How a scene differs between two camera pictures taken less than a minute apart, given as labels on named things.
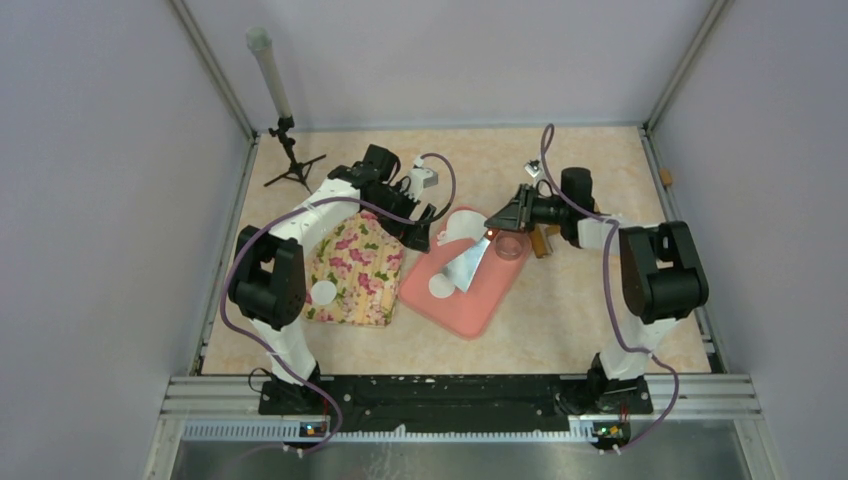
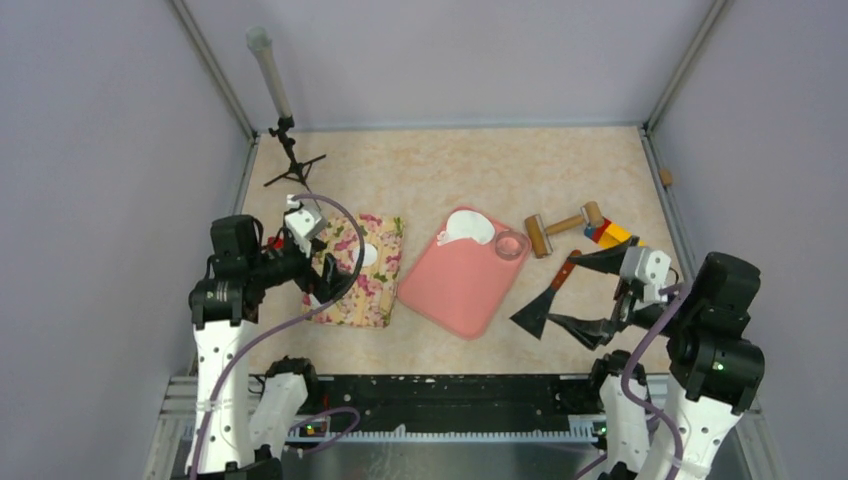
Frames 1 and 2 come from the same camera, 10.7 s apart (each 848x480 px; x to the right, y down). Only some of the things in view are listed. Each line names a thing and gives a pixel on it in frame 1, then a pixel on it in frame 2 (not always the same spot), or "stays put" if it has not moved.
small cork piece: [666, 176] stays put
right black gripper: [518, 214] to [591, 331]
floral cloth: [364, 260] stays put
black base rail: [456, 403] stays put
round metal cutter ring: [513, 245] stays put
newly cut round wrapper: [440, 286] to [370, 254]
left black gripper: [415, 235] to [326, 285]
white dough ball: [461, 225] stays put
